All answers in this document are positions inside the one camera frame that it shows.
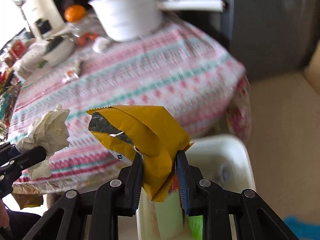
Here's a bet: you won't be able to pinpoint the white paper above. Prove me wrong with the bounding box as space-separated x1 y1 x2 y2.
16 105 70 180

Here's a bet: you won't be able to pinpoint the yellow snack wrapper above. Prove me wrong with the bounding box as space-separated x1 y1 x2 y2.
87 105 191 202

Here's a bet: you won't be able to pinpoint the white plastic trash bin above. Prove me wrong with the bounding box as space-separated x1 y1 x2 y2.
137 134 255 239

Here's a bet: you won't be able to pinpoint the small torn wrapper scrap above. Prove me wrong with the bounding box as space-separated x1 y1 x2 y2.
62 61 83 83

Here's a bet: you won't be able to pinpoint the red snack packets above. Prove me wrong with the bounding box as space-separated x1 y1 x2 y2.
4 38 26 67

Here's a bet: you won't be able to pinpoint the white stacked bowls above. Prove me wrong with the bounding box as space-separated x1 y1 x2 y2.
42 36 75 66

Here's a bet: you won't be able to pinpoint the dark green squash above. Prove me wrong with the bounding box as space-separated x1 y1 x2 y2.
45 36 65 54

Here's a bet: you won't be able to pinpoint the cream air fryer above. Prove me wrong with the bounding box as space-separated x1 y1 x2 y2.
22 0 66 41

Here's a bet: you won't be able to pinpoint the small crumpled white tissue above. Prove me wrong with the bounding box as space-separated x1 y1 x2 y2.
92 36 111 54

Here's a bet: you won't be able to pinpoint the glass teapot with tomatoes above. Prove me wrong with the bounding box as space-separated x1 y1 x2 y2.
69 15 100 46

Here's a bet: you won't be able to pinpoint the orange tangerine fruit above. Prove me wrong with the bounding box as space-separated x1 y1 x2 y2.
64 4 87 23

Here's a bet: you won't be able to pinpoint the patterned striped tablecloth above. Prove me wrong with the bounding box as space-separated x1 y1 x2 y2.
7 13 247 188

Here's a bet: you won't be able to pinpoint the white electric cooking pot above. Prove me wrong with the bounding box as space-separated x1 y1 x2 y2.
88 0 225 42

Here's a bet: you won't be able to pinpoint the grey refrigerator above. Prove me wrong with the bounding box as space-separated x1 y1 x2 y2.
181 0 319 80

